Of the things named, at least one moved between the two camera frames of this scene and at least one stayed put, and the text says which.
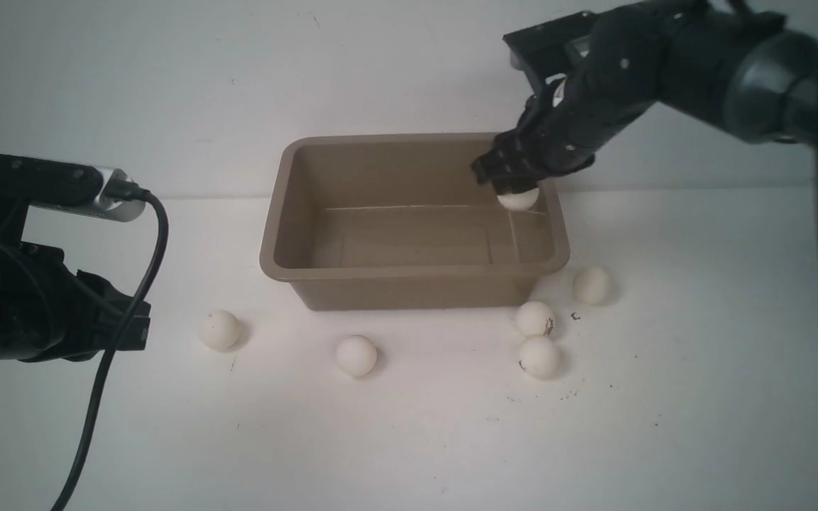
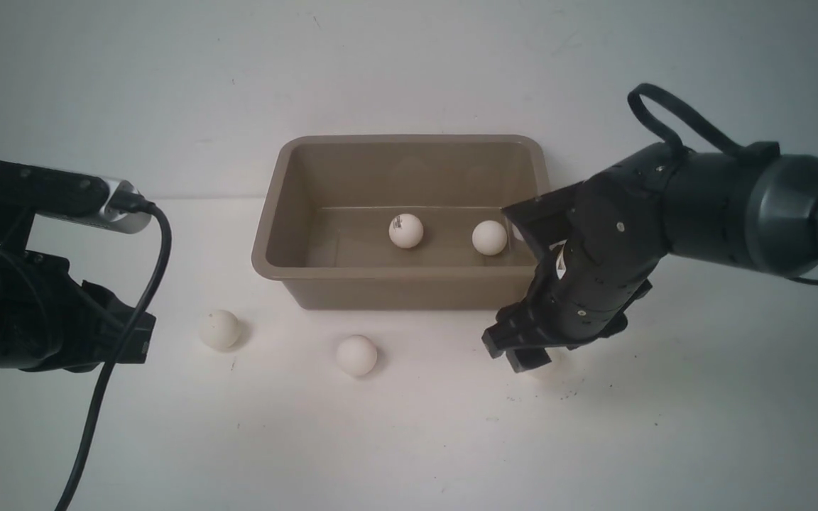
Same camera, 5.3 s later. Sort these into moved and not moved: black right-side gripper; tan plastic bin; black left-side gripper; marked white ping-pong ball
Moved: black right-side gripper; marked white ping-pong ball
Not moved: black left-side gripper; tan plastic bin
